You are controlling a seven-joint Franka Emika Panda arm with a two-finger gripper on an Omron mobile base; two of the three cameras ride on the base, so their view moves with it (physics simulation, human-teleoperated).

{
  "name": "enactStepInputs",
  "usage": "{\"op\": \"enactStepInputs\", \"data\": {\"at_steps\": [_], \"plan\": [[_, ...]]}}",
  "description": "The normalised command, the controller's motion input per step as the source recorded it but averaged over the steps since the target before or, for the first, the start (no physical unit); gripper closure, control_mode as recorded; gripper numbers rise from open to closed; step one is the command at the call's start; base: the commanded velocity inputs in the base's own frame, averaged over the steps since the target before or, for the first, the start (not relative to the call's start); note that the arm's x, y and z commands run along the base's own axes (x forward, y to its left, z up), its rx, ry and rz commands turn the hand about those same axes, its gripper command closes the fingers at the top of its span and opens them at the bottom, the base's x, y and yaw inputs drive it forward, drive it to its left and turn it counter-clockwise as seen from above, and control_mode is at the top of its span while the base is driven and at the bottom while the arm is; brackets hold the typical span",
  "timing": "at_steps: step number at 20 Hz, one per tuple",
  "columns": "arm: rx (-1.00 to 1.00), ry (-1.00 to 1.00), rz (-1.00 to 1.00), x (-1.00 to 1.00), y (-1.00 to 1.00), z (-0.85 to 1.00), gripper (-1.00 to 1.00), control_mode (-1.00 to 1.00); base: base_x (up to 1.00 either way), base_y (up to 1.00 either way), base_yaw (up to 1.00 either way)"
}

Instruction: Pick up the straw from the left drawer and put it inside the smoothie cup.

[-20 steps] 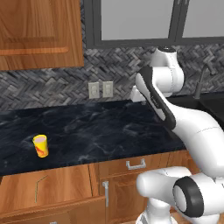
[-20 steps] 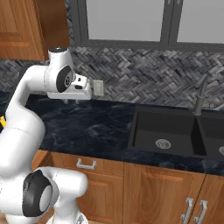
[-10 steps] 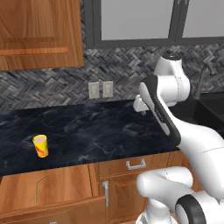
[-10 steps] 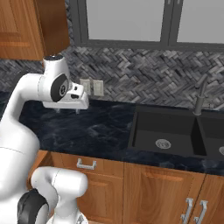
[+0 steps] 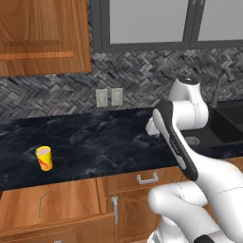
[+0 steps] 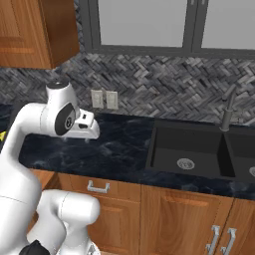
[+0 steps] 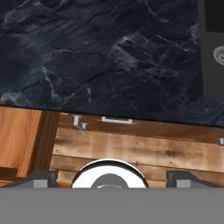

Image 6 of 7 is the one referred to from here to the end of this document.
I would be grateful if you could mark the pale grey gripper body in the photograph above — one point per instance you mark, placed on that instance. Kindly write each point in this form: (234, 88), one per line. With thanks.
(89, 132)

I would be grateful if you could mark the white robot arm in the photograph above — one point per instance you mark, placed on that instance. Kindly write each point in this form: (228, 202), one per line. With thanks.
(20, 139)

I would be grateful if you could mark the wooden drawer front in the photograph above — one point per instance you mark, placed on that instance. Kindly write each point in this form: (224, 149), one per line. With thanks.
(124, 190)

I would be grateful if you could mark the angled wooden cabinet front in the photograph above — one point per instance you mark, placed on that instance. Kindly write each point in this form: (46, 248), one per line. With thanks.
(50, 181)

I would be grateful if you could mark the small yellow object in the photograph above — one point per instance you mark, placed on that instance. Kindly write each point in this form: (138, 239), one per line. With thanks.
(2, 136)

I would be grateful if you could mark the narrow wooden cupboard door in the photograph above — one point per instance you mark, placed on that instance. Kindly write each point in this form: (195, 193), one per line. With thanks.
(118, 225)

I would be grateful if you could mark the black double sink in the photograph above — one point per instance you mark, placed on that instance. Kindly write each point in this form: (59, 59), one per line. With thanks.
(192, 149)

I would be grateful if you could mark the grey framed window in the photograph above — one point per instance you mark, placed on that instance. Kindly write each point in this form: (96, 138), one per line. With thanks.
(146, 23)

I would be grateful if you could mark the wide wooden cupboard door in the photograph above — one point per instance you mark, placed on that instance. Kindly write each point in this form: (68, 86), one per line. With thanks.
(176, 222)

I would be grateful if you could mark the dark grey tap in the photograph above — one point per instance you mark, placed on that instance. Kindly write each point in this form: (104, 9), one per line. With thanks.
(227, 116)

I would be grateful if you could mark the white wall outlet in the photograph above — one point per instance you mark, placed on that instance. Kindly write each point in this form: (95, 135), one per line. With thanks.
(97, 98)
(112, 100)

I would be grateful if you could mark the wooden wall cupboard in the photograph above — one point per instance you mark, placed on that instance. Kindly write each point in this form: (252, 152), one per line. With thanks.
(26, 33)

